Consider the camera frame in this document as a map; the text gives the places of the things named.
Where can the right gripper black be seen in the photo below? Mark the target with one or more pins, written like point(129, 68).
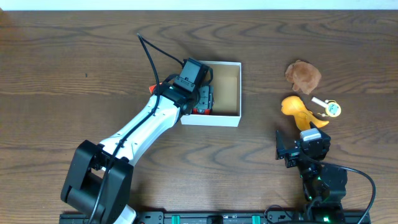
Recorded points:
point(292, 157)

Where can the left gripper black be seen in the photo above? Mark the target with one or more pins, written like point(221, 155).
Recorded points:
point(204, 101)

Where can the white cardboard box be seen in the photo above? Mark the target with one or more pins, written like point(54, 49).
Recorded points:
point(226, 110)

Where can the multicoloured puzzle cube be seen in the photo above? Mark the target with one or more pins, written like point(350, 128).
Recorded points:
point(152, 88)

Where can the brown plush toy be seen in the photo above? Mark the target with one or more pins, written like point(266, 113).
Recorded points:
point(303, 75)

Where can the red toy car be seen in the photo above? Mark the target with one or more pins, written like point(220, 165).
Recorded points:
point(201, 111)

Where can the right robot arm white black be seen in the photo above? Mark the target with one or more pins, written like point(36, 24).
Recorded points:
point(324, 186)

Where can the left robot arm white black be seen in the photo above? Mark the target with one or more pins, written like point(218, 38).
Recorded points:
point(99, 179)

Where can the orange toy dinosaur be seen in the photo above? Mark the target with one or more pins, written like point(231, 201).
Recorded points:
point(294, 106)

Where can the yellow round toy with handle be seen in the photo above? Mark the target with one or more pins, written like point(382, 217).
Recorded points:
point(332, 108)

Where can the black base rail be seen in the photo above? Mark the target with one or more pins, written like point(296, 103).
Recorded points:
point(273, 216)

